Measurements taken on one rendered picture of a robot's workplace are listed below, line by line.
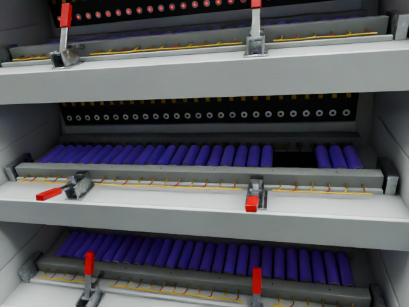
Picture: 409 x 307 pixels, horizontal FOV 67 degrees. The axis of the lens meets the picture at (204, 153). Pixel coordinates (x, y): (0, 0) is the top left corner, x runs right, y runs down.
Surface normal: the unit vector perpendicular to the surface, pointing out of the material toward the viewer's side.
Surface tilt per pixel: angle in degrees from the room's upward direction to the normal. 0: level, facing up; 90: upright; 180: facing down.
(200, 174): 110
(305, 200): 19
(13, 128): 90
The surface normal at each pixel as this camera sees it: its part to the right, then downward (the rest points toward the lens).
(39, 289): -0.11, -0.88
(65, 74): -0.21, 0.48
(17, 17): 0.97, 0.01
